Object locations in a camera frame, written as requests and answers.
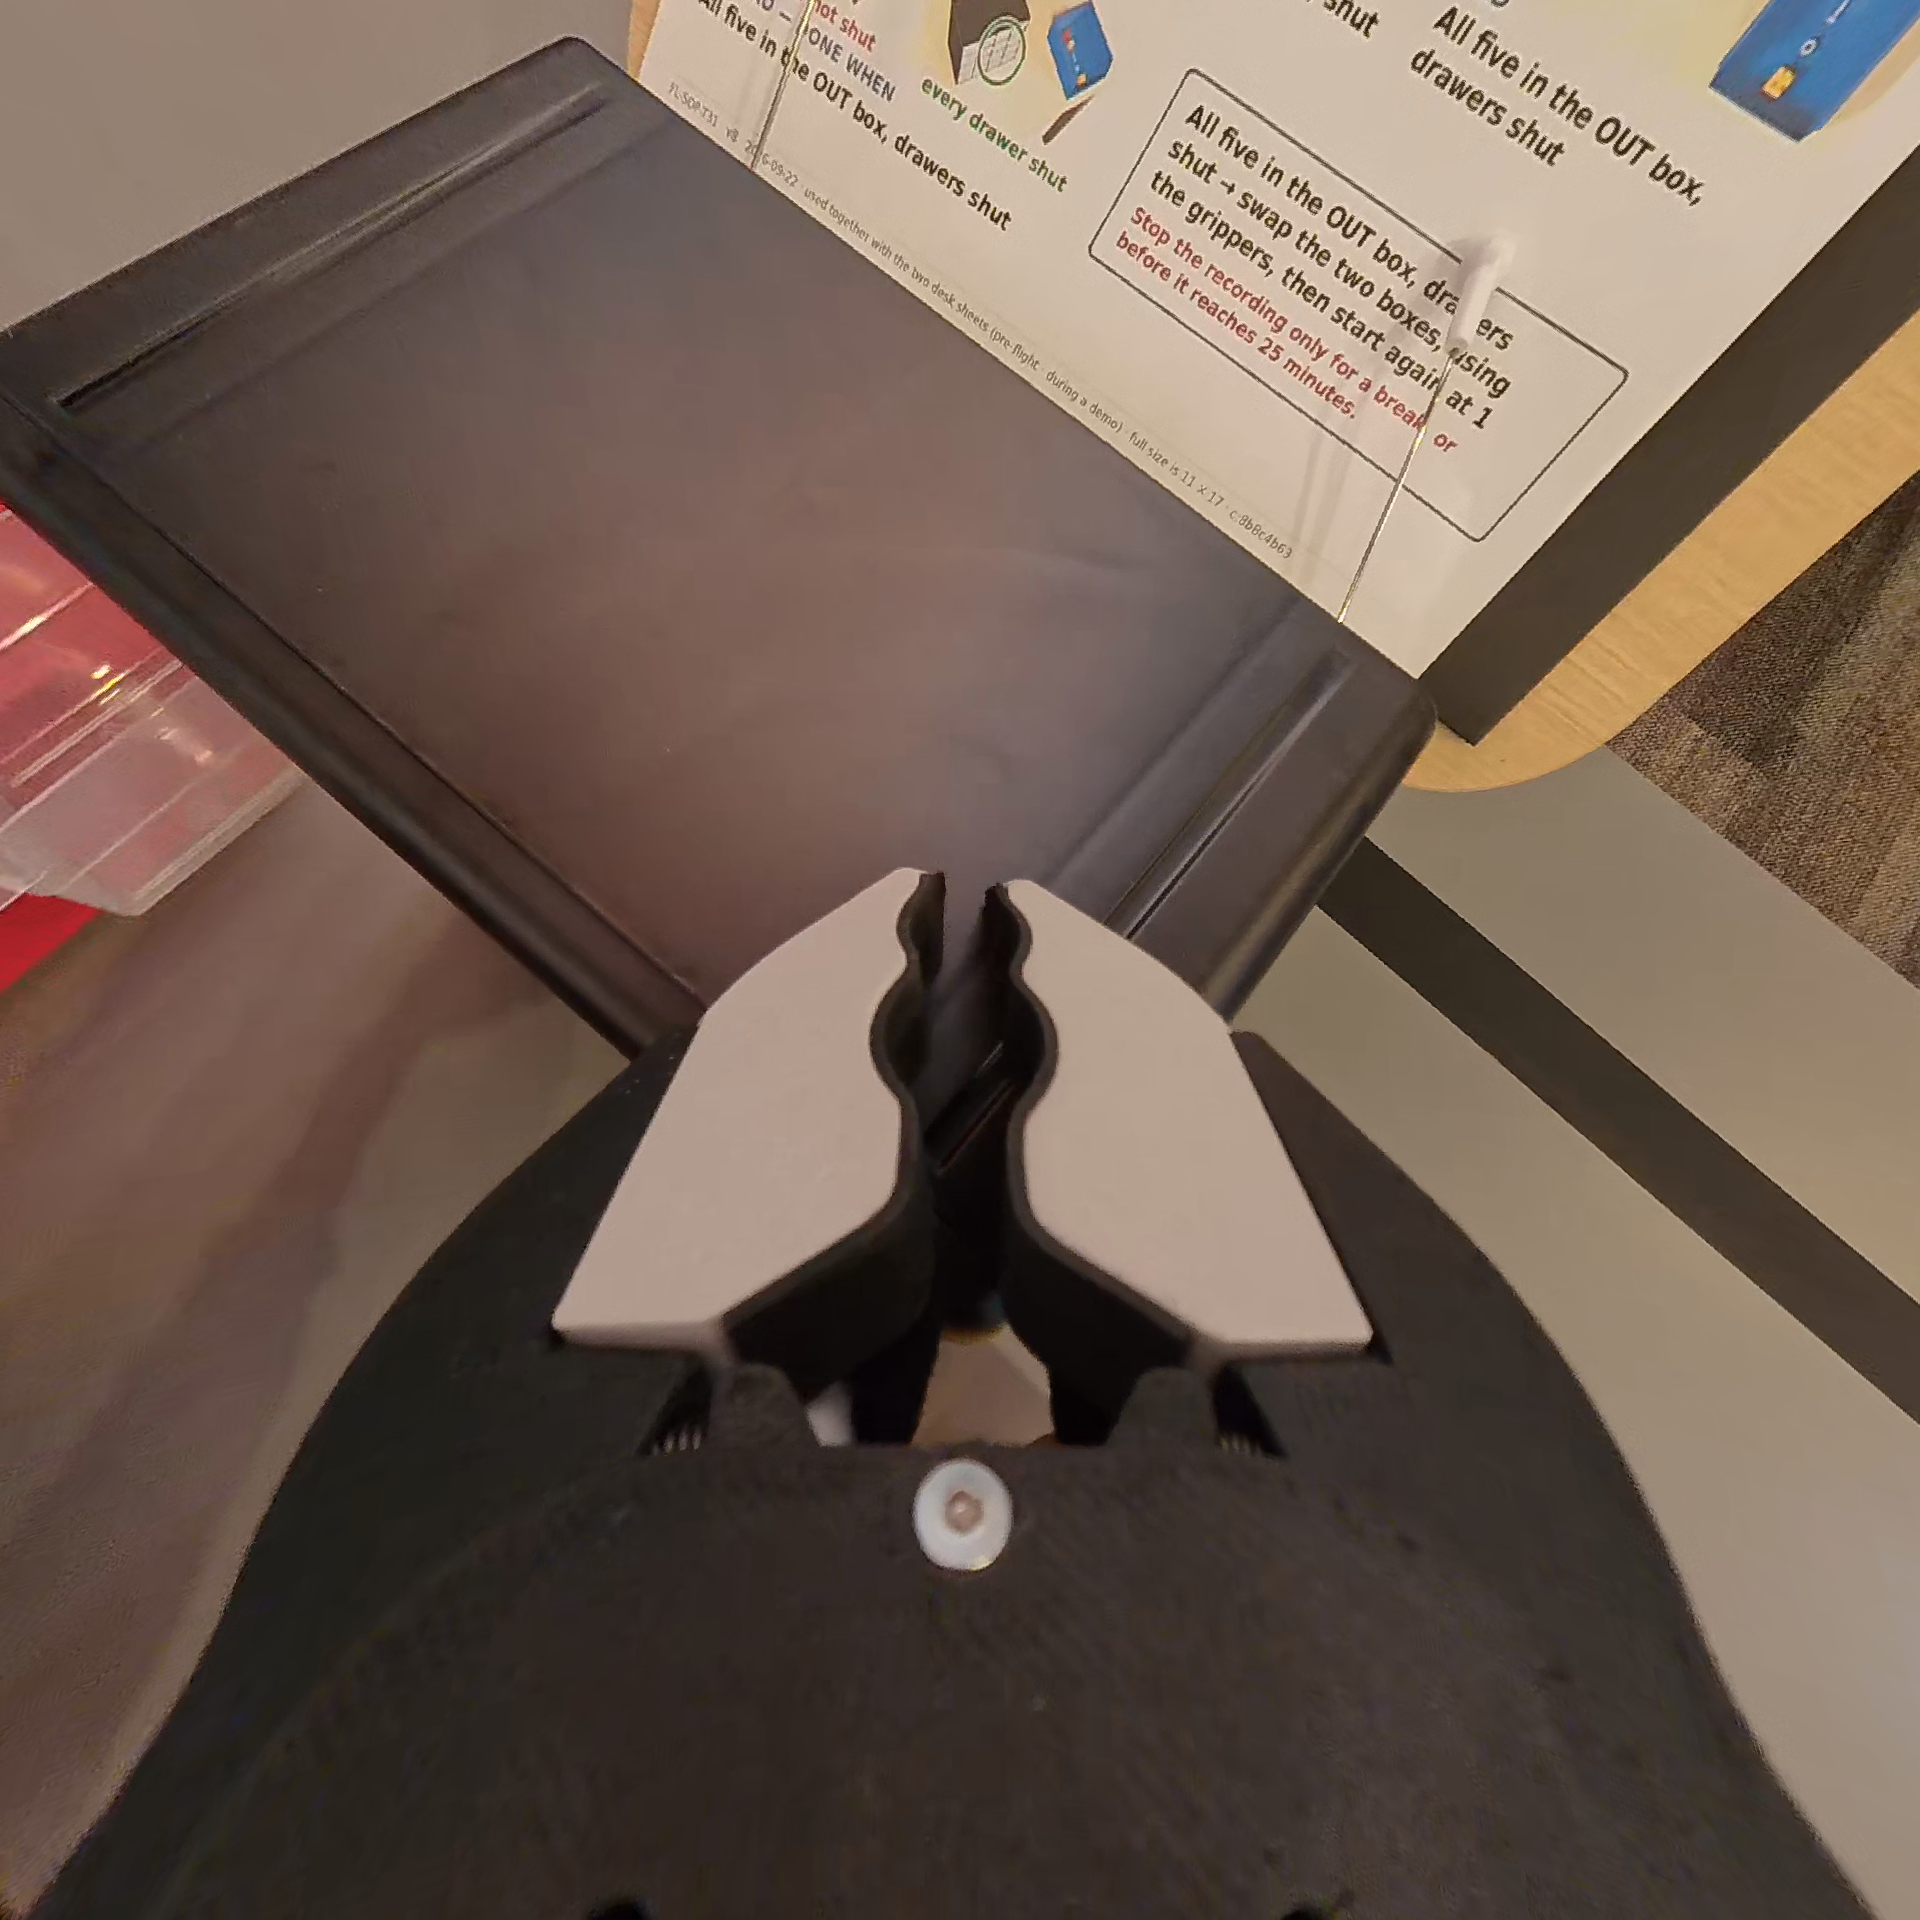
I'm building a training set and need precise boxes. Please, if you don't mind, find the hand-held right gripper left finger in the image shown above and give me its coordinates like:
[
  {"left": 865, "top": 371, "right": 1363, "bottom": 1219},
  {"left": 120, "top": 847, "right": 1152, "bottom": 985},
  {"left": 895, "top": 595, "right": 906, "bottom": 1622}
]
[{"left": 551, "top": 867, "right": 949, "bottom": 1447}]

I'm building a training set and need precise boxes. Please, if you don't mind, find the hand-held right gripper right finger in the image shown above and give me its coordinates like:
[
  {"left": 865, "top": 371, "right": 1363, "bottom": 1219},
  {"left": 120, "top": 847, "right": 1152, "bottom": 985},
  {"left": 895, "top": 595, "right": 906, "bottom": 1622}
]
[{"left": 982, "top": 878, "right": 1373, "bottom": 1447}]

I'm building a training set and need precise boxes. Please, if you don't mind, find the black drawer cabinet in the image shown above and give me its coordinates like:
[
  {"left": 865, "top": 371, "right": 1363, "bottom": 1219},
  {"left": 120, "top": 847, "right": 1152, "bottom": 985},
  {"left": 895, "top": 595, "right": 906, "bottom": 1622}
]
[{"left": 0, "top": 36, "right": 1439, "bottom": 1060}]

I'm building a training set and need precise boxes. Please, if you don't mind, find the red plastic bin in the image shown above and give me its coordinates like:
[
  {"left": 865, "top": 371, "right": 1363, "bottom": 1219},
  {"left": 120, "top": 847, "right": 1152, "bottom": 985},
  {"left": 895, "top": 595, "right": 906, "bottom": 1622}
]
[{"left": 0, "top": 883, "right": 95, "bottom": 997}]

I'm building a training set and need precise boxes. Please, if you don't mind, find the clear plastic drawer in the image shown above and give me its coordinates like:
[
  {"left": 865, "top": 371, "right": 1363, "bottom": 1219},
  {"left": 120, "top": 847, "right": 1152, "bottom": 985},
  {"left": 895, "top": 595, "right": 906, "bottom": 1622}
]
[{"left": 0, "top": 503, "right": 302, "bottom": 921}]

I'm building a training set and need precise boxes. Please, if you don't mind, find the light wooden side table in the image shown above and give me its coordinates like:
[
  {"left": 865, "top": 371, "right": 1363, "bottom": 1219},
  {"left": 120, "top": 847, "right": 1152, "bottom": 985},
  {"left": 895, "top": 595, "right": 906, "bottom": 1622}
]
[{"left": 1406, "top": 476, "right": 1920, "bottom": 798}]

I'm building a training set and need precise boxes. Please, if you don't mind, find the white-tipped metal pin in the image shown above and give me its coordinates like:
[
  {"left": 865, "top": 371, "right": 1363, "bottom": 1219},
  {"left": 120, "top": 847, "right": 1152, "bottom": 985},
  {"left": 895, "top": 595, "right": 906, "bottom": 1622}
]
[{"left": 1337, "top": 233, "right": 1506, "bottom": 621}]

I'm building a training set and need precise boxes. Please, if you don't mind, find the black backing board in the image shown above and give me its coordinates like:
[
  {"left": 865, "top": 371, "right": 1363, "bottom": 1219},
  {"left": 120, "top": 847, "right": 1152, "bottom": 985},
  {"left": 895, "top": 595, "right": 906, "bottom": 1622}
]
[{"left": 1423, "top": 142, "right": 1920, "bottom": 744}]

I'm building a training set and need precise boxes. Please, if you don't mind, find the white instruction sheet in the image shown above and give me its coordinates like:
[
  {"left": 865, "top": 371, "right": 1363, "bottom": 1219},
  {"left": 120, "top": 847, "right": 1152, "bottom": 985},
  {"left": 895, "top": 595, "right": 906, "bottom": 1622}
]
[{"left": 626, "top": 0, "right": 1920, "bottom": 679}]

